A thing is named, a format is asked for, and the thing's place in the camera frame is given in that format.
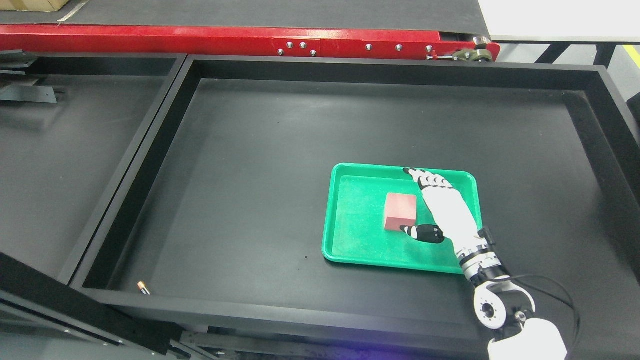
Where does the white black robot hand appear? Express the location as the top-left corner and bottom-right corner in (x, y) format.
(402, 167), (489, 258)

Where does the pink foam block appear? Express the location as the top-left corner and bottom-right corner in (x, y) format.
(383, 193), (418, 231)

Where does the green plastic tray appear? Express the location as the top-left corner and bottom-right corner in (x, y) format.
(321, 162), (463, 275)

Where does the right black metal shelf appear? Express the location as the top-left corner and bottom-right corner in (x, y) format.
(71, 55), (639, 360)

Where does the black metal shelf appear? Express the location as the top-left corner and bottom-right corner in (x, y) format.
(1, 53), (186, 356)
(71, 55), (639, 360)

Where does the left black metal shelf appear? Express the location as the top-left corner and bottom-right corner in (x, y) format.
(1, 53), (186, 356)

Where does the small battery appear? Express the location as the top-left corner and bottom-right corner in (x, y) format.
(137, 281), (151, 296)

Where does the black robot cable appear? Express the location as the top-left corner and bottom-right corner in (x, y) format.
(510, 274), (582, 351)

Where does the red conveyor frame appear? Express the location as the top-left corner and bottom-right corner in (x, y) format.
(0, 23), (501, 60)

